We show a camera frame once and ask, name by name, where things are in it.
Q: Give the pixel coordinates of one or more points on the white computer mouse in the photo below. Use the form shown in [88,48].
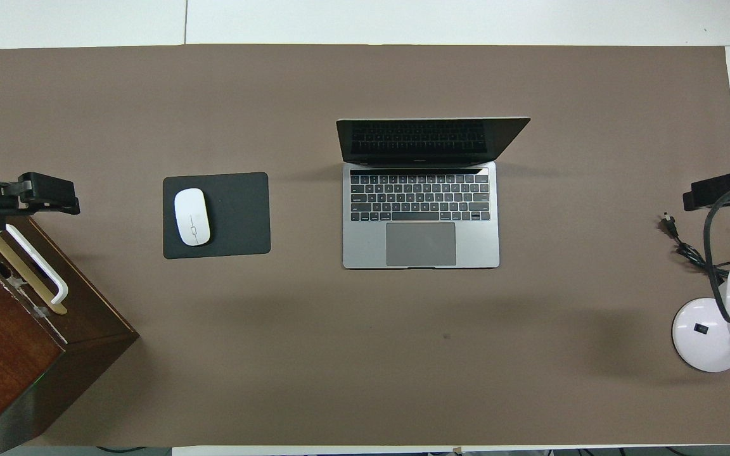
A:
[191,216]

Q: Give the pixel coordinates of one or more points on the grey laptop computer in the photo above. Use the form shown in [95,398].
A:
[422,215]

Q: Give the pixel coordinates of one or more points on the dark brown wooden box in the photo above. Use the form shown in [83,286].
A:
[16,354]

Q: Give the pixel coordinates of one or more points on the brown table mat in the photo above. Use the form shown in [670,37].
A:
[403,354]

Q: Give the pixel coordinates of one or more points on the white desk lamp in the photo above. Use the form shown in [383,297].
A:
[701,332]

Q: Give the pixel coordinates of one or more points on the black mouse pad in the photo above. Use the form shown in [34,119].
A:
[238,215]

